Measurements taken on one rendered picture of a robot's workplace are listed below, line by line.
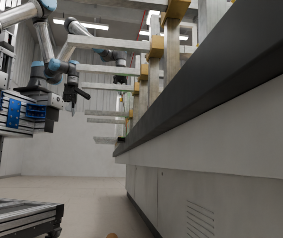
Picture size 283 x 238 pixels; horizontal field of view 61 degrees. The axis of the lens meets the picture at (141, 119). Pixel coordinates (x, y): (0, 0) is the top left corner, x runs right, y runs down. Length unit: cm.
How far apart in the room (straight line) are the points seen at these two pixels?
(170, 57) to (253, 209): 43
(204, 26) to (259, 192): 41
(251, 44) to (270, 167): 12
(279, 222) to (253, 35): 44
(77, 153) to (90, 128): 104
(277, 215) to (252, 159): 32
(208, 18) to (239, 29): 16
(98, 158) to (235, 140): 901
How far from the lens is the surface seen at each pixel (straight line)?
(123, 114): 157
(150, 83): 88
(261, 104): 29
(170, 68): 64
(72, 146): 934
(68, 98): 159
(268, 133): 28
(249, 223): 70
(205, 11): 43
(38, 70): 195
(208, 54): 33
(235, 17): 28
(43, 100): 182
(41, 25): 181
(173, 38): 68
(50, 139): 946
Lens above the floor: 53
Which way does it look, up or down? 10 degrees up
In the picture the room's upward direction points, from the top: 2 degrees clockwise
